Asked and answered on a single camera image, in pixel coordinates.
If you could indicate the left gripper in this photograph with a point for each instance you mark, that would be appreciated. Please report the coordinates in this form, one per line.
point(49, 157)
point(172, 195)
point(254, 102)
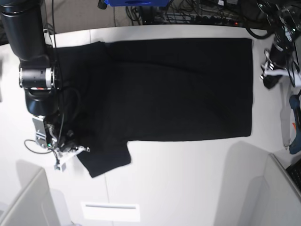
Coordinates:
point(280, 54)

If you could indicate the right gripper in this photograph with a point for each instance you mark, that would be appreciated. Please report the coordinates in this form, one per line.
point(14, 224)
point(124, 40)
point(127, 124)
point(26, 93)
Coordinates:
point(48, 136)

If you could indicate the black T-shirt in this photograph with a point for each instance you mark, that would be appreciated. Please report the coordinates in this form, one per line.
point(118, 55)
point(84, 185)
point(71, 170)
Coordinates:
point(155, 90)

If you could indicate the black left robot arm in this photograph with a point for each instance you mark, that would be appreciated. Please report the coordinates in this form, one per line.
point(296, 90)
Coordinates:
point(284, 18)

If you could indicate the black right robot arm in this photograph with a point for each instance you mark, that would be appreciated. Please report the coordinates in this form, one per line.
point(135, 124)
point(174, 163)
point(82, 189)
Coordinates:
point(40, 75)

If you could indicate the white left partition panel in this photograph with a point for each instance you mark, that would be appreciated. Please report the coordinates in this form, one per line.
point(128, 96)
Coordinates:
point(33, 206)

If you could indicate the white partition panel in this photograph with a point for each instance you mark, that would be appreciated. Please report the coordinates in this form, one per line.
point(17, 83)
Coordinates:
point(273, 199)
point(33, 206)

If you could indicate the black power strip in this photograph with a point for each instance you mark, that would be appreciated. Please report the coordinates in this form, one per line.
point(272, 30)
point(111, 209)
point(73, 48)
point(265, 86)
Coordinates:
point(213, 20)

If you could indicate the black keyboard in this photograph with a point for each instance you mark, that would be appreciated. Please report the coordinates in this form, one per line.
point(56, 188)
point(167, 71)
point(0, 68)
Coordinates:
point(294, 172)

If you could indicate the white right partition panel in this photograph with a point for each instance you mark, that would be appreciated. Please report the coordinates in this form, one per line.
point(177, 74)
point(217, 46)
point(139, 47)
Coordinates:
point(273, 199)

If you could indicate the blue box under table edge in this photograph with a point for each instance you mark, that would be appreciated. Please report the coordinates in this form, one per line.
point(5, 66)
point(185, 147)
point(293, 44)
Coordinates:
point(149, 3)

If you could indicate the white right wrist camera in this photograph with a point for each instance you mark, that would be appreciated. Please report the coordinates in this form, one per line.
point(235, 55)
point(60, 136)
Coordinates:
point(62, 159)

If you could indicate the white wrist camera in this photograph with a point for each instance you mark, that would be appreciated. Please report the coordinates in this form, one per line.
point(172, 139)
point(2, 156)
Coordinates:
point(295, 75)
point(62, 159)

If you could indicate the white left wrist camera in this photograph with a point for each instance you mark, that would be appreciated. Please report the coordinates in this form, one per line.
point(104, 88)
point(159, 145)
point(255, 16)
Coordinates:
point(295, 75)

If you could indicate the blue handled tool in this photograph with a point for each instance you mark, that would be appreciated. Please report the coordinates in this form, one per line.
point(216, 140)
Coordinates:
point(295, 105)

